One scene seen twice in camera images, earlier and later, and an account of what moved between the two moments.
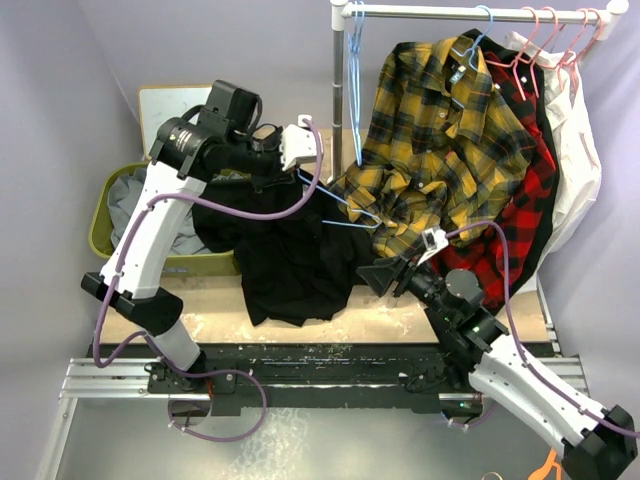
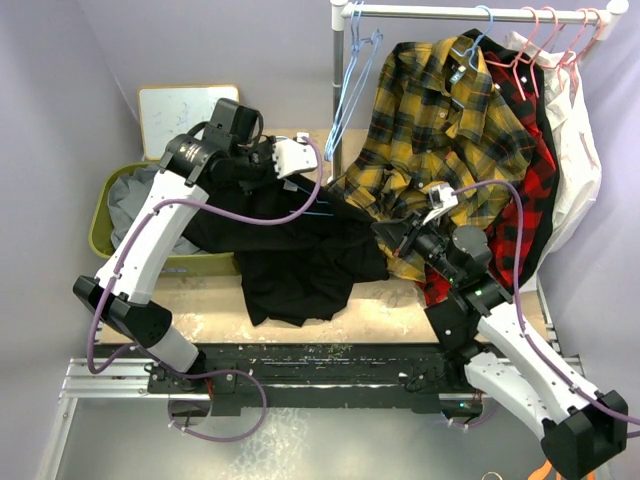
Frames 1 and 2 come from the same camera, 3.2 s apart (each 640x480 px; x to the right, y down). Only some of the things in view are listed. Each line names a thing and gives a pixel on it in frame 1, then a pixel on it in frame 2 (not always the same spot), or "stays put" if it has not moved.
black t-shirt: [294, 270] stays put
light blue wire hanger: [345, 202] -> [306, 212]
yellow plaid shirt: [441, 150] stays put
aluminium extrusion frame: [121, 379] stays put
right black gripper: [385, 271] -> [403, 234]
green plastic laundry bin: [201, 263] stays put
